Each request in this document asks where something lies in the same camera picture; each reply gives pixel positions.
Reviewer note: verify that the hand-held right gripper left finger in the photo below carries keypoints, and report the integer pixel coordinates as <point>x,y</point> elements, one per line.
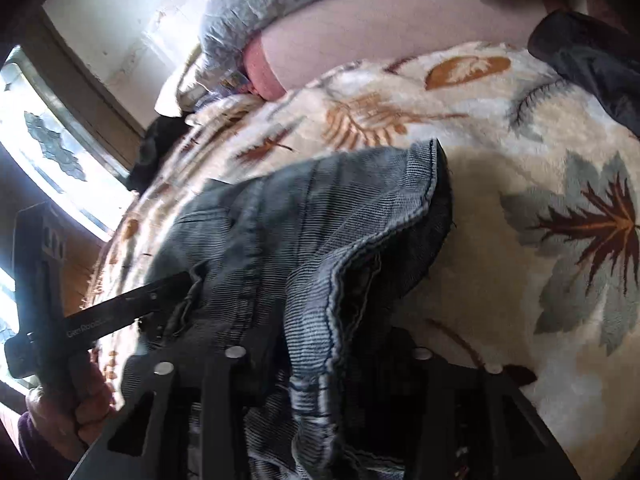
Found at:
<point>220,390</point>

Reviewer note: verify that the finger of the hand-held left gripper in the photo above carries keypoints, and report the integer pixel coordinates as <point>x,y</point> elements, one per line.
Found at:
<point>135,300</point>

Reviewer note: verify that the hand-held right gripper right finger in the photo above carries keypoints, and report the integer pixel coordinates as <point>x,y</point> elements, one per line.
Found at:
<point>440,400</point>

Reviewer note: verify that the grey denim pants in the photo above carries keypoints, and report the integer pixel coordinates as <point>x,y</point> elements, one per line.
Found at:
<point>300,240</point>

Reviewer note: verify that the person's left hand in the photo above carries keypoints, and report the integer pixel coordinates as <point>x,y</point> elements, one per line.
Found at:
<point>100,390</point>

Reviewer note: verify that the window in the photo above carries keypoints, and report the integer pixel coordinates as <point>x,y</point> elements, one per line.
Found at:
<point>50,135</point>

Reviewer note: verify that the dark cloth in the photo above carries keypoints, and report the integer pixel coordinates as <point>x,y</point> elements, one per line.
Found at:
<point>150,152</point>

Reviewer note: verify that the cream pillow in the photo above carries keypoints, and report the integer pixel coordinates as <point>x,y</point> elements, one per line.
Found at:
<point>182,85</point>

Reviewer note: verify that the cream leaf-print blanket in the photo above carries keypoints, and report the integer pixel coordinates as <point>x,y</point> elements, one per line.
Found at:
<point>500,170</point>

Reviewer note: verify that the black shiny cloth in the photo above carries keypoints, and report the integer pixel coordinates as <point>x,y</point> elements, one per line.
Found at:
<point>595,60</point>

